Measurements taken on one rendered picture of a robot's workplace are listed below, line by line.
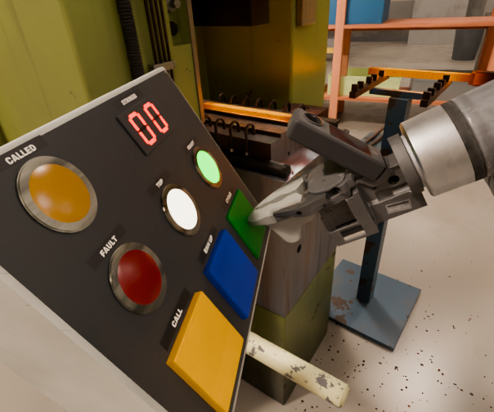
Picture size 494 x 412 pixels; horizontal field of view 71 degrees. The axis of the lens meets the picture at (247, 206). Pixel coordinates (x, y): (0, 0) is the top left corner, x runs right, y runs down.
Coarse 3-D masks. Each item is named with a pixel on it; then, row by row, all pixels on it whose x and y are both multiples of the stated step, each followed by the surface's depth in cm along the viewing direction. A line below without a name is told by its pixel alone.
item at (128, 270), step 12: (132, 252) 27; (144, 252) 29; (120, 264) 26; (132, 264) 27; (144, 264) 28; (156, 264) 29; (120, 276) 25; (132, 276) 26; (144, 276) 27; (156, 276) 29; (132, 288) 26; (144, 288) 27; (156, 288) 28; (132, 300) 26; (144, 300) 26
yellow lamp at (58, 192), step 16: (32, 176) 23; (48, 176) 24; (64, 176) 25; (32, 192) 22; (48, 192) 23; (64, 192) 24; (80, 192) 25; (48, 208) 23; (64, 208) 24; (80, 208) 25
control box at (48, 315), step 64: (64, 128) 27; (128, 128) 33; (192, 128) 45; (0, 192) 21; (128, 192) 30; (192, 192) 39; (0, 256) 19; (64, 256) 23; (192, 256) 34; (0, 320) 21; (64, 320) 21; (128, 320) 25; (64, 384) 24; (128, 384) 23
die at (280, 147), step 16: (208, 112) 98; (224, 112) 95; (288, 112) 94; (208, 128) 90; (240, 128) 87; (256, 128) 85; (272, 128) 84; (224, 144) 87; (240, 144) 84; (256, 144) 81; (272, 144) 79; (288, 144) 85; (272, 160) 81
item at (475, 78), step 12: (372, 72) 126; (396, 72) 122; (408, 72) 119; (420, 72) 117; (432, 72) 115; (444, 72) 114; (456, 72) 113; (480, 72) 108; (492, 72) 106; (468, 84) 110; (480, 84) 109
